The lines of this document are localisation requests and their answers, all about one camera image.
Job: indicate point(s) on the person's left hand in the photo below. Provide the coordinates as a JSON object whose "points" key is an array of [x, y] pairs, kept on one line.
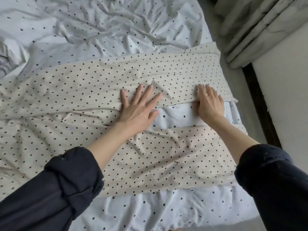
{"points": [[139, 113]]}

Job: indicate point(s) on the person's right hand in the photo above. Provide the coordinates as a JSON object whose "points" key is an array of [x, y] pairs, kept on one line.
{"points": [[209, 105]]}

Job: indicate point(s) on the cream polka dot pants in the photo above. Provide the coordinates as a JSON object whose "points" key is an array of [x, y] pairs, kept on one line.
{"points": [[72, 103]]}

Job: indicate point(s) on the white dotted bed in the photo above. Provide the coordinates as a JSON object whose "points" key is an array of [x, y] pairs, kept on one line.
{"points": [[120, 26]]}

